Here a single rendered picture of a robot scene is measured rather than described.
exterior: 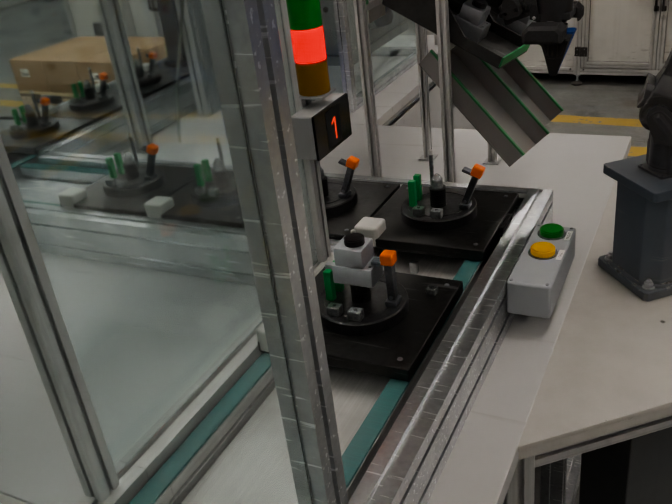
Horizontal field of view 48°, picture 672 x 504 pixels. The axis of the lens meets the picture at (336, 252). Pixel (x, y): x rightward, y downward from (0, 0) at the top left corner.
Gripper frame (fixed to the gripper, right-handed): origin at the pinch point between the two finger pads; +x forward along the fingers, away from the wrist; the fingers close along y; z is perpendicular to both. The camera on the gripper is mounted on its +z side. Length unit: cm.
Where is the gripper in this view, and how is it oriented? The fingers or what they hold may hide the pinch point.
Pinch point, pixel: (553, 54)
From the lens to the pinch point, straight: 130.8
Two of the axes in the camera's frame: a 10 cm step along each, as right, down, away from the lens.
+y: -4.4, 4.7, -7.7
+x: 1.2, 8.8, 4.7
